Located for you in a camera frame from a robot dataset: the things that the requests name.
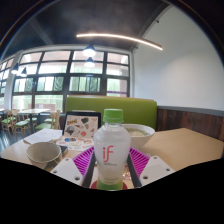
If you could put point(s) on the large black pendant lamp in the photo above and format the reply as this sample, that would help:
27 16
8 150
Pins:
89 63
89 51

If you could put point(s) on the small black pendant lamp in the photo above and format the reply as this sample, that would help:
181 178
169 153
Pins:
14 69
23 73

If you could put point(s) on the white paper sheet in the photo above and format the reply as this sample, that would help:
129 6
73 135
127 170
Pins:
41 136

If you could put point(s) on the large black-framed window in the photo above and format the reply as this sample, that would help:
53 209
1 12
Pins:
66 80

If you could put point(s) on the long linear ceiling light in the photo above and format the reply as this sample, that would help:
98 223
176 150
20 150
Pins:
123 37

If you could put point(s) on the group of green-seated wooden chairs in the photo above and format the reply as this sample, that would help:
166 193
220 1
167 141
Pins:
21 124

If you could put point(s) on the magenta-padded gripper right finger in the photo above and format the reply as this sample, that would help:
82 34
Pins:
156 169

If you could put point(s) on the clear green-capped drink bottle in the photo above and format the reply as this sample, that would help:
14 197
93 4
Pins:
111 150

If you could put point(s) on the beige ceramic cup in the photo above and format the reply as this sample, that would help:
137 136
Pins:
43 153

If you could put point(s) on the white ceramic bowl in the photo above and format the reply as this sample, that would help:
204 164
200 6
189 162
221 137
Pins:
145 135

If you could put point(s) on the green upholstered bench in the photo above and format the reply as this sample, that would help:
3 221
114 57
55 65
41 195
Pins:
140 110

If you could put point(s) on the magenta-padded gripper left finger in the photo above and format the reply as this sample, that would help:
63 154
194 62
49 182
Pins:
68 170

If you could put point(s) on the wooden dining table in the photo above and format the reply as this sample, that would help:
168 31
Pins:
33 111

